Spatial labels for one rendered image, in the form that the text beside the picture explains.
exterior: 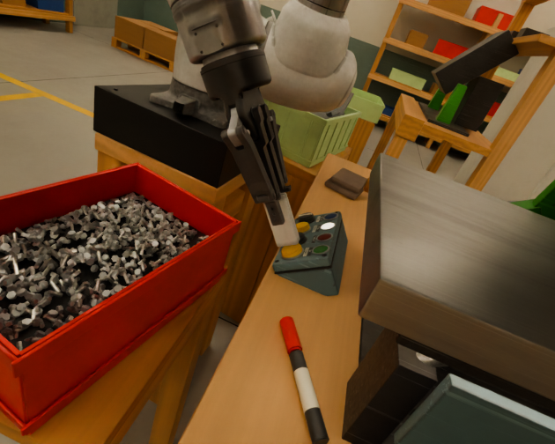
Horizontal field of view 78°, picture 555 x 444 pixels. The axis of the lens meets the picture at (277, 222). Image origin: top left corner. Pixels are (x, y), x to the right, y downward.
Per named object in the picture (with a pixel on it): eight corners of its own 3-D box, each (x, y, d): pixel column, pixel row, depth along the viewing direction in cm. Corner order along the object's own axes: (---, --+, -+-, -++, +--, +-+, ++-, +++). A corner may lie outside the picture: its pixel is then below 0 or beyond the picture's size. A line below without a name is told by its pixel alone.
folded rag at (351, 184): (354, 202, 76) (359, 189, 75) (322, 185, 78) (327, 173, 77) (365, 189, 84) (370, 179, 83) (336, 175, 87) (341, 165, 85)
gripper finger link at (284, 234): (284, 194, 43) (283, 196, 43) (299, 241, 46) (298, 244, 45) (263, 197, 45) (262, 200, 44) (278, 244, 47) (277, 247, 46)
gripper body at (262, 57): (217, 65, 43) (240, 137, 46) (183, 68, 36) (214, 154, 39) (271, 46, 40) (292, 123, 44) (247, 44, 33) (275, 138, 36)
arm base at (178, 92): (136, 101, 72) (139, 74, 70) (182, 92, 92) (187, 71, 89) (217, 132, 72) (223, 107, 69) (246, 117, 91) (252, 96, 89)
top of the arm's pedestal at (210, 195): (93, 148, 79) (94, 132, 77) (175, 127, 106) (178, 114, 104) (213, 206, 74) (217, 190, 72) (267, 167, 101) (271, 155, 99)
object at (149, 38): (110, 46, 539) (112, 14, 517) (146, 48, 608) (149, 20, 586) (173, 72, 516) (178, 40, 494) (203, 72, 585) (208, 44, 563)
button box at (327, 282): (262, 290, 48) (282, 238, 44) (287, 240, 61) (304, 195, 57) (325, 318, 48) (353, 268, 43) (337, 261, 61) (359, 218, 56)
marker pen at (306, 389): (326, 447, 29) (333, 437, 28) (309, 448, 29) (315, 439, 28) (290, 324, 40) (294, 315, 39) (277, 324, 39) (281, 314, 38)
